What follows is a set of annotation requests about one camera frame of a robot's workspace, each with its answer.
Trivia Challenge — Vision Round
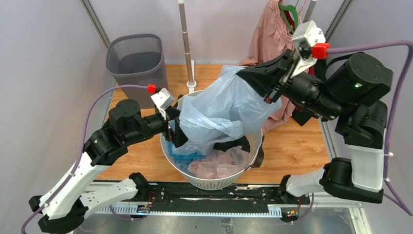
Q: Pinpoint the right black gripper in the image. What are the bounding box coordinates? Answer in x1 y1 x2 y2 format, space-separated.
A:
235 48 347 121

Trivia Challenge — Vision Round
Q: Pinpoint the white slotted laundry basket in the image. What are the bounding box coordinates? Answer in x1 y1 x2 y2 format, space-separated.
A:
160 101 263 190

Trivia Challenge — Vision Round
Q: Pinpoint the light blue plastic bag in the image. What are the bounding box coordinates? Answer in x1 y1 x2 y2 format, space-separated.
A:
172 65 282 156

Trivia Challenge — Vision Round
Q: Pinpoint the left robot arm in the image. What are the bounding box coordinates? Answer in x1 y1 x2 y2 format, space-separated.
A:
29 99 179 234

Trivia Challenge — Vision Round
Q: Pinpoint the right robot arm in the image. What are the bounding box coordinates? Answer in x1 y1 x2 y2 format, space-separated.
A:
237 50 393 204

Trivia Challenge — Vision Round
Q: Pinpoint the grey mesh trash bin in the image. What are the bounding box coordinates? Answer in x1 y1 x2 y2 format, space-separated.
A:
106 33 169 109

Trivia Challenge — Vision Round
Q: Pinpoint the bright blue plastic bag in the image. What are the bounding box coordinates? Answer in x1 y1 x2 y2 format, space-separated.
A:
167 142 205 170

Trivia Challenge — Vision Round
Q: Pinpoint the pink hanging garment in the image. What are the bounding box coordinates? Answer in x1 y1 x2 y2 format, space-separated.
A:
241 0 295 133

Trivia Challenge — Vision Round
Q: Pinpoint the pink plastic bag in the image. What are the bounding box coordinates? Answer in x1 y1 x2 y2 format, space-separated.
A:
188 146 253 179

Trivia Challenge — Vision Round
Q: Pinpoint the black garment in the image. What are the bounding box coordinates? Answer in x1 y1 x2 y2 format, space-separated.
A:
292 59 327 126

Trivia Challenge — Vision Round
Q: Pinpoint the white rack base foot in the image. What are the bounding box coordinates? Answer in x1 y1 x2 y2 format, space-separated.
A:
186 59 197 94

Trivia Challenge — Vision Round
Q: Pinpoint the dark red garment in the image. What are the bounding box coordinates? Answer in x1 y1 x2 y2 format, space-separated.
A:
292 9 314 126

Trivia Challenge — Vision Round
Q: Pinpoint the black plastic bag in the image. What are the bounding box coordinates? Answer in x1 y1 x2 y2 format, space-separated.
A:
213 136 250 153

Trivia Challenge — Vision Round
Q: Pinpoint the green clothes hanger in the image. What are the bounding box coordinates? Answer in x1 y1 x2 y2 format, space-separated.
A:
279 2 300 34

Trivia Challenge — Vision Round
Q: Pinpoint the silver clothes rack pole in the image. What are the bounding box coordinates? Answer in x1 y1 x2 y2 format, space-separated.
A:
177 0 191 72

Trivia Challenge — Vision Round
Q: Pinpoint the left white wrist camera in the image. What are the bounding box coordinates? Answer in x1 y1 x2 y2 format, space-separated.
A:
150 88 175 120

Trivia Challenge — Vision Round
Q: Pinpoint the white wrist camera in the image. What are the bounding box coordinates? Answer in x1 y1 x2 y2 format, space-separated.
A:
290 20 326 78
150 88 175 120

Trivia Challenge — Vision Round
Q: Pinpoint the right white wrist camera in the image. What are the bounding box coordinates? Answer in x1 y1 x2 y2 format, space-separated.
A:
290 20 326 78

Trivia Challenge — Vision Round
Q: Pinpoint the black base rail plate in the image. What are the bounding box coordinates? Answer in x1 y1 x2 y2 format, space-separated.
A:
149 182 310 214

